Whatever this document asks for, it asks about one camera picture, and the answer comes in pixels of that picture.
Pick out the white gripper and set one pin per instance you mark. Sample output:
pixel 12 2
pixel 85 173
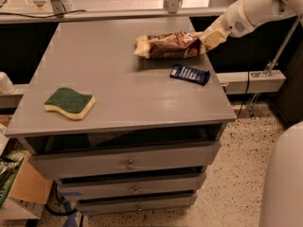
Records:
pixel 235 23

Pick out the brown chip bag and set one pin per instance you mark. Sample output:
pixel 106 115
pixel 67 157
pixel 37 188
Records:
pixel 175 45

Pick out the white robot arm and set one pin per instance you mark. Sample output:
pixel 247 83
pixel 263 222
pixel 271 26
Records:
pixel 282 198

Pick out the blue rxbar blueberry bar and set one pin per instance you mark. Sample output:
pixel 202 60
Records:
pixel 190 74

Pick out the grey drawer cabinet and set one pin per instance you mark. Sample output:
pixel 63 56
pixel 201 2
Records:
pixel 137 103

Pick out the green yellow sponge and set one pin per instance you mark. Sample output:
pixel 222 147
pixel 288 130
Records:
pixel 70 103

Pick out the bottom grey drawer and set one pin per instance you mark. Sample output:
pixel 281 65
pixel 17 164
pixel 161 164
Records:
pixel 184 199

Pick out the grey drawer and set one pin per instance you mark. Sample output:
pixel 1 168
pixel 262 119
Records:
pixel 124 160
pixel 132 186
pixel 184 199

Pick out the top grey drawer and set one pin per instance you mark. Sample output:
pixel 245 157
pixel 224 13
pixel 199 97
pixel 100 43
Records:
pixel 124 160

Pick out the middle grey drawer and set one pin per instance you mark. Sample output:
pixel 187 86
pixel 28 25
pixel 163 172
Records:
pixel 132 186

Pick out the white cylinder object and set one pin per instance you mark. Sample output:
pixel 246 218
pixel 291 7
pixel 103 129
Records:
pixel 6 86

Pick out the cardboard box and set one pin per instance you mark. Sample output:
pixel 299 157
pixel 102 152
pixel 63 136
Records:
pixel 26 191

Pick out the green snack bags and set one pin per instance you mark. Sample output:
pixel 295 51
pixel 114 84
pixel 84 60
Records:
pixel 9 167

